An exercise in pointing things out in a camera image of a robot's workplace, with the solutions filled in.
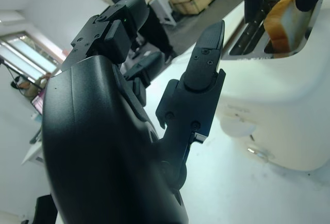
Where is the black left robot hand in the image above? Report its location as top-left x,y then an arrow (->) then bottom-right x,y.
42,0 -> 227,224

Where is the slice of toast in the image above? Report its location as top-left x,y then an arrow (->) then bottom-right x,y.
264,0 -> 301,51

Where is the person in dark trousers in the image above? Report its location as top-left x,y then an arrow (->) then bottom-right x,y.
134,0 -> 179,64

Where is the white two-slot toaster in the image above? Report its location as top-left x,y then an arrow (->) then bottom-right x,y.
216,0 -> 330,172

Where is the white toaster lever knob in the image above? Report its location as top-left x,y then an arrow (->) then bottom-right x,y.
223,118 -> 257,142

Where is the bright window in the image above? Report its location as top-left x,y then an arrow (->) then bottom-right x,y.
0,30 -> 65,85

